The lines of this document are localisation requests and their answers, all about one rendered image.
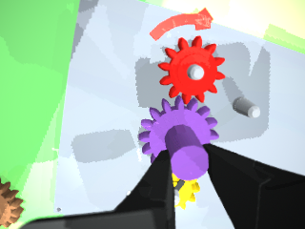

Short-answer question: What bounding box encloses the orange-brown gear with cylindrical hub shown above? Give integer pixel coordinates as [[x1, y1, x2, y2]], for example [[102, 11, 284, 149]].
[[0, 178, 24, 228]]

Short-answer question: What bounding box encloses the purple gear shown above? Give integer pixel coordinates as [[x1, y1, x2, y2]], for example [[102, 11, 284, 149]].
[[138, 95, 219, 181]]

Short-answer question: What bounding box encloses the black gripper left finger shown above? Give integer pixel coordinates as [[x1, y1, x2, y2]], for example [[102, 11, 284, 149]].
[[17, 150, 176, 229]]

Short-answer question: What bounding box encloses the yellow gear with black stripe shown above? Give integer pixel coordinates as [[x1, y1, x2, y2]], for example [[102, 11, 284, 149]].
[[173, 175, 200, 210]]

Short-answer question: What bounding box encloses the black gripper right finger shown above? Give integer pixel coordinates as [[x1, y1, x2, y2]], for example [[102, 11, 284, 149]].
[[202, 143, 305, 229]]

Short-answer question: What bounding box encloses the red gear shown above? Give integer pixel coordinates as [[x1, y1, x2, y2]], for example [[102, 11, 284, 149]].
[[158, 35, 225, 105]]

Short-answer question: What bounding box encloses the red curved arrow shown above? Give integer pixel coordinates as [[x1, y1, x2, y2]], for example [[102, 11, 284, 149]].
[[150, 8, 214, 41]]

